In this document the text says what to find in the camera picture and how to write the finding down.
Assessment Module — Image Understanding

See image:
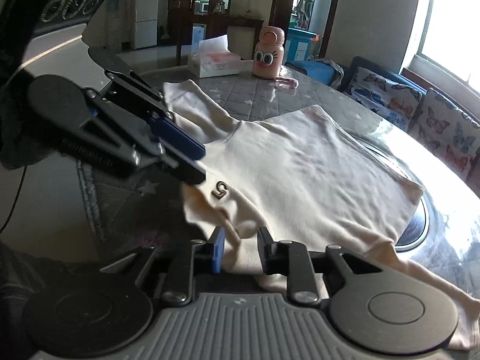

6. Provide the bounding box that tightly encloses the white tissue box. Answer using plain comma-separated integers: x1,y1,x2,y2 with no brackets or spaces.
187,34,242,78

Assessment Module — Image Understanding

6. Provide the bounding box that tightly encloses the blue plastic cabinet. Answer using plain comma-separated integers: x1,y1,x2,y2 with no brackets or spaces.
284,27,320,62

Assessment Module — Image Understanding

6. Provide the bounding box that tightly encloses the butterfly cushion right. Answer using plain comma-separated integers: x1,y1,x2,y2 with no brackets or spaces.
409,88,479,181

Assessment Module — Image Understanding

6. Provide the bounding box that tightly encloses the white refrigerator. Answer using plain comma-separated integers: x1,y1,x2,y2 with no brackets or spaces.
132,0,159,50

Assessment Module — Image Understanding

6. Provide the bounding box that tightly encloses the pink bottle strap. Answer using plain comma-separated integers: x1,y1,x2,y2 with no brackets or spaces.
273,76,299,90

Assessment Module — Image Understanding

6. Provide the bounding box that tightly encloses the round black stove plate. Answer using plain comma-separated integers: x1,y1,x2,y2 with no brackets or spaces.
394,197,430,253

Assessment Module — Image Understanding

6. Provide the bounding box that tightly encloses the grey quilted table cover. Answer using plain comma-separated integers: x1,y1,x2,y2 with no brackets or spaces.
74,63,480,271

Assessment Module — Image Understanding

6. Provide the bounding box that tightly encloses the butterfly cushion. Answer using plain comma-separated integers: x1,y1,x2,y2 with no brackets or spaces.
409,88,479,181
345,67,424,132

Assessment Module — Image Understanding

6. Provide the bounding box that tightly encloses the blue sofa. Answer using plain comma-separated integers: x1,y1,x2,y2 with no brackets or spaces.
285,55,480,166

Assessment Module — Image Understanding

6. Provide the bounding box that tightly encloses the pink cartoon water bottle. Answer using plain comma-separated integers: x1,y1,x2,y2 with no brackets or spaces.
251,26,285,80

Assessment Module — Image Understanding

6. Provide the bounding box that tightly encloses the butterfly cushion left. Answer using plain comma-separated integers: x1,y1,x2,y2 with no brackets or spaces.
345,67,424,132

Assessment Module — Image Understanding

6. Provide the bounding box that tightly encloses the dark wooden cabinet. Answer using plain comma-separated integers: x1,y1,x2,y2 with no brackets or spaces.
166,0,264,66

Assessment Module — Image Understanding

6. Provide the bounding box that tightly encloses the cream white sweater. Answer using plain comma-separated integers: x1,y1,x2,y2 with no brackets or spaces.
163,80,479,350

